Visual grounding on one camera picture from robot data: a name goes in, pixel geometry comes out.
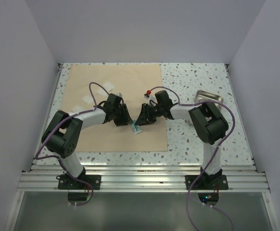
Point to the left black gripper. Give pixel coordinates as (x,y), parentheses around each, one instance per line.
(125,119)

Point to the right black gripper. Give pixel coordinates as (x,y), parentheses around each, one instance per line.
(145,118)

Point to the green white packet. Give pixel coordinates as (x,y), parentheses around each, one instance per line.
(135,128)

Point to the stainless steel tray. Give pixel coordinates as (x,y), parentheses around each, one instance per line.
(202,95)

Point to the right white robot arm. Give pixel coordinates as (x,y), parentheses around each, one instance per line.
(210,125)

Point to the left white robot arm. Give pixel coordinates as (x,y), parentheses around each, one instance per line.
(62,134)

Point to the beige cloth mat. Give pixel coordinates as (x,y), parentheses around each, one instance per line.
(132,81)

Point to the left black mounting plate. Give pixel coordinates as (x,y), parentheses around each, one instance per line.
(65,182)

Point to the black mounting plate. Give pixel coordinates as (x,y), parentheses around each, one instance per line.
(220,183)
(65,182)

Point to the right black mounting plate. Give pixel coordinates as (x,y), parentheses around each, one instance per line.
(220,183)

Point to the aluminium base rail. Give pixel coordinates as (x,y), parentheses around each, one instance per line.
(152,179)

